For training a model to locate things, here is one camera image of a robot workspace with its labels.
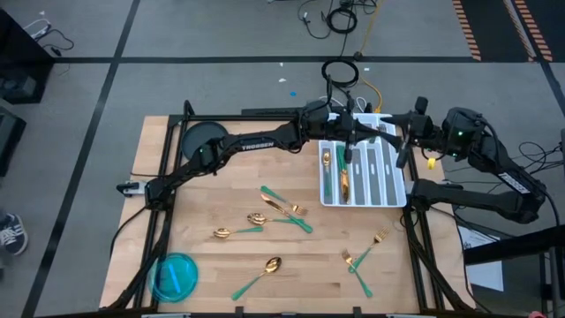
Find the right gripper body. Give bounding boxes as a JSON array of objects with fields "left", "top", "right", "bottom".
[{"left": 395, "top": 96, "right": 445, "bottom": 170}]

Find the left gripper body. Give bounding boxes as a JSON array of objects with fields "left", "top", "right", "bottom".
[{"left": 329, "top": 100, "right": 356, "bottom": 163}]

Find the gold spoon green handle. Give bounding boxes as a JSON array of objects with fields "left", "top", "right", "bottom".
[
  {"left": 230, "top": 256, "right": 283, "bottom": 302},
  {"left": 321, "top": 148, "right": 333, "bottom": 198},
  {"left": 245, "top": 212, "right": 305, "bottom": 227},
  {"left": 213, "top": 225, "right": 265, "bottom": 240}
]

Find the white cutlery tray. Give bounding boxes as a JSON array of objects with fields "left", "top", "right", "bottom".
[{"left": 318, "top": 112, "right": 408, "bottom": 208}]

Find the black side table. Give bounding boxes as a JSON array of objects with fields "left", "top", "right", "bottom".
[{"left": 463, "top": 223, "right": 565, "bottom": 318}]

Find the dark grey round plate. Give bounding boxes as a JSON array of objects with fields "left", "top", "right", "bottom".
[{"left": 181, "top": 121, "right": 230, "bottom": 161}]

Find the white paper sheet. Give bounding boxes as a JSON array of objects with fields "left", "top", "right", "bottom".
[{"left": 458, "top": 225, "right": 505, "bottom": 292}]

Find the black cabinet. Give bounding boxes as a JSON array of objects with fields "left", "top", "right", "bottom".
[{"left": 0, "top": 8, "right": 55, "bottom": 105}]

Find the black box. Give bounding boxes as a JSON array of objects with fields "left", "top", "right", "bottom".
[{"left": 0, "top": 108, "right": 27, "bottom": 177}]

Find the person's shoe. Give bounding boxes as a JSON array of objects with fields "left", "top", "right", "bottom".
[{"left": 0, "top": 213, "right": 29, "bottom": 257}]

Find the yellow cable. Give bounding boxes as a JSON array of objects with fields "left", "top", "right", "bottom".
[{"left": 358, "top": 0, "right": 384, "bottom": 114}]

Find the black coiled cable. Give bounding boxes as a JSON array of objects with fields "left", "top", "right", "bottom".
[
  {"left": 320, "top": 58, "right": 361, "bottom": 89},
  {"left": 325, "top": 6, "right": 358, "bottom": 35}
]

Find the black metal table frame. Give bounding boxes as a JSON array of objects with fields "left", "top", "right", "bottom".
[{"left": 132, "top": 99, "right": 447, "bottom": 317}]

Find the black sleeved cable bundle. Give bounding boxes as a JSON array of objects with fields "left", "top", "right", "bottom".
[
  {"left": 102, "top": 205, "right": 177, "bottom": 310},
  {"left": 399, "top": 211, "right": 477, "bottom": 313}
]

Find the white cable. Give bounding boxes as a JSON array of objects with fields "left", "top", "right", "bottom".
[{"left": 22, "top": 11, "right": 52, "bottom": 41}]

